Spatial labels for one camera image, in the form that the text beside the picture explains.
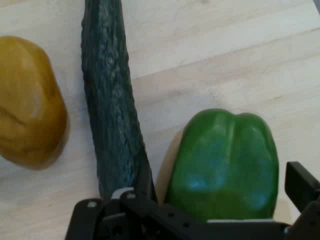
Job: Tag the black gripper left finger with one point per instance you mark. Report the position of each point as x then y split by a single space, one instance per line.
140 215

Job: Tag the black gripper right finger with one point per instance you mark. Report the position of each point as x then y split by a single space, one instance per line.
302 185

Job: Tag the yellow bell pepper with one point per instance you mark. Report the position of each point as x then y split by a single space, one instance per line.
27 105

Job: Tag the long dark green cucumber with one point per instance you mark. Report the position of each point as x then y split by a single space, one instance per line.
110 100

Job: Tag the wooden cutting board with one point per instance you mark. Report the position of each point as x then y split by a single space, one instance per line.
225 62

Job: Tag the green bell pepper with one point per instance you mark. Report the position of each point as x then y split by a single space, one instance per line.
225 162

